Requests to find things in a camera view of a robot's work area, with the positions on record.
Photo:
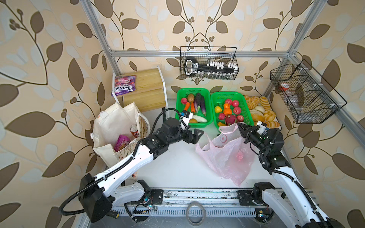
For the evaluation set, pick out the purple eggplant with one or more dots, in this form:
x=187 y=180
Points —
x=203 y=106

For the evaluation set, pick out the pink plastic grocery bag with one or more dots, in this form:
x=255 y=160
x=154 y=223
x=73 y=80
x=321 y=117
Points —
x=227 y=154

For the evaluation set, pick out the purple Fox's candy bag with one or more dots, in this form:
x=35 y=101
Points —
x=124 y=85

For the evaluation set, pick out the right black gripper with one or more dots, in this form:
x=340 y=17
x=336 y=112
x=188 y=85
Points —
x=248 y=131

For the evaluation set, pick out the white radish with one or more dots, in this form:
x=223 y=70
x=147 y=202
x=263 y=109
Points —
x=200 y=119

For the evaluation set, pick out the magenta snack bag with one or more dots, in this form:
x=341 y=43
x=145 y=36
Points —
x=122 y=142

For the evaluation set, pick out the black wire basket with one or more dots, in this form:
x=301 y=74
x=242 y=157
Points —
x=309 y=97
x=208 y=62

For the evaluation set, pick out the cream canvas tote bag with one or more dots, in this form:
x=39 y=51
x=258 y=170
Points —
x=112 y=122

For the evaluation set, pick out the grey tape roll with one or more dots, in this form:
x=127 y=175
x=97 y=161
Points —
x=195 y=214

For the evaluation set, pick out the red soda can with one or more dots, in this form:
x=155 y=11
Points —
x=134 y=131

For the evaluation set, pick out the white wooden shelf rack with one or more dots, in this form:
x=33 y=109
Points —
x=150 y=93

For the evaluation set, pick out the yellow lemon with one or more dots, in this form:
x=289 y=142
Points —
x=218 y=109

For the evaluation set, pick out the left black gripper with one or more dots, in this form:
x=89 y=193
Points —
x=195 y=138

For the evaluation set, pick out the pink dragon fruit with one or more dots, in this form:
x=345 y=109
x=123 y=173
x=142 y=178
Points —
x=230 y=119

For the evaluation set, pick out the orange fruit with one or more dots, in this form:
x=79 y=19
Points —
x=227 y=109

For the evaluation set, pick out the bread tray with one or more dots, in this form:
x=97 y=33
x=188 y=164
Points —
x=260 y=110

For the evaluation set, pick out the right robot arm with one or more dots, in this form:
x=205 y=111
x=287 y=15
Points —
x=300 y=211

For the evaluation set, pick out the orange carrot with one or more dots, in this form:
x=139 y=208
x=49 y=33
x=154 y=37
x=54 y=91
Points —
x=187 y=106

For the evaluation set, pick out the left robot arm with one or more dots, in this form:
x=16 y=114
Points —
x=99 y=195

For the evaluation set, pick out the brown potato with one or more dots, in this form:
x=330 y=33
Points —
x=191 y=98

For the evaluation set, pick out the back black wire basket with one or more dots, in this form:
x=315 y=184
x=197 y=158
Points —
x=208 y=62

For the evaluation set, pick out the right black wire basket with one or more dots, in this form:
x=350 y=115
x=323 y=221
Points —
x=309 y=97

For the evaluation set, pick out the right green fruit basket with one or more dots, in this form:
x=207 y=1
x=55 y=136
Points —
x=238 y=106

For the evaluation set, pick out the left green vegetable basket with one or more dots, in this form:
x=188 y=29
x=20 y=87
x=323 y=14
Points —
x=182 y=95

